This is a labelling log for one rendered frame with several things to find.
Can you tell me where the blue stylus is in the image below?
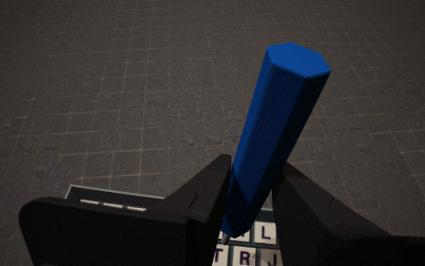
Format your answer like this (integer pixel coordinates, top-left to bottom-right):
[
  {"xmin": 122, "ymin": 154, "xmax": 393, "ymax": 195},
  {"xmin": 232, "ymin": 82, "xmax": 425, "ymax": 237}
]
[{"xmin": 221, "ymin": 42, "xmax": 332, "ymax": 245}]

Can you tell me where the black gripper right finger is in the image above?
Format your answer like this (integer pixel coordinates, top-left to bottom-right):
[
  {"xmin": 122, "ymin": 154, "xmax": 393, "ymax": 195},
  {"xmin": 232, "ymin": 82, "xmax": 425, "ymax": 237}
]
[{"xmin": 272, "ymin": 162, "xmax": 425, "ymax": 266}]

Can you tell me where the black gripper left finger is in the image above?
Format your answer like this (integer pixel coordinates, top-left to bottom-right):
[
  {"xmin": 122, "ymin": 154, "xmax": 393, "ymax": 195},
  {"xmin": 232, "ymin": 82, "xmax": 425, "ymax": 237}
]
[{"xmin": 18, "ymin": 154, "xmax": 231, "ymax": 266}]

